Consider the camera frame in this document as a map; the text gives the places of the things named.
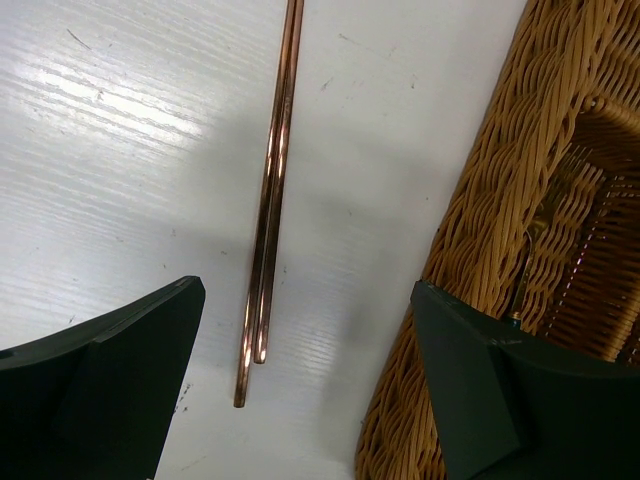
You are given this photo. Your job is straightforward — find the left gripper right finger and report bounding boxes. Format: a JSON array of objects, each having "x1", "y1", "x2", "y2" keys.
[{"x1": 411, "y1": 281, "x2": 639, "y2": 479}]

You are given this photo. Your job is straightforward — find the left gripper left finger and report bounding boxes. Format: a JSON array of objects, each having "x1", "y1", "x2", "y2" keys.
[{"x1": 1, "y1": 276, "x2": 205, "y2": 479}]

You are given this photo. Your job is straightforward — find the copper chopstick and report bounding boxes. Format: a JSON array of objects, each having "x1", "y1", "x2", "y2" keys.
[
  {"x1": 233, "y1": 1, "x2": 294, "y2": 408},
  {"x1": 254, "y1": 1, "x2": 304, "y2": 364}
]

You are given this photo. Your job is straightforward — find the brown wicker cutlery tray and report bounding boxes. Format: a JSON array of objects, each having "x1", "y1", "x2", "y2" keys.
[{"x1": 355, "y1": 1, "x2": 639, "y2": 479}]

